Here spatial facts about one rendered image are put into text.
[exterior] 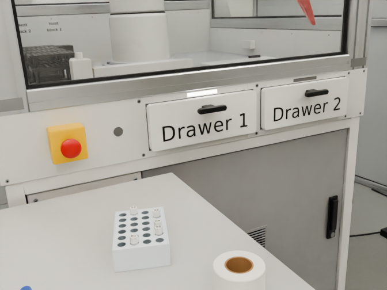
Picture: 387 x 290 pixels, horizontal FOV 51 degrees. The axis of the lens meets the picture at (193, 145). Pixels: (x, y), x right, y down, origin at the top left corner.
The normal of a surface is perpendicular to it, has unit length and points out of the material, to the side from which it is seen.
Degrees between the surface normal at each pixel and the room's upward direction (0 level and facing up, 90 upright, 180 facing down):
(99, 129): 90
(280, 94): 90
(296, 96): 90
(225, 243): 0
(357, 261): 0
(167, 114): 90
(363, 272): 0
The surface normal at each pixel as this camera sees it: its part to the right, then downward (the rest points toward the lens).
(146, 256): 0.14, 0.30
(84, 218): -0.04, -0.95
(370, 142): -0.85, 0.20
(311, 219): 0.44, 0.26
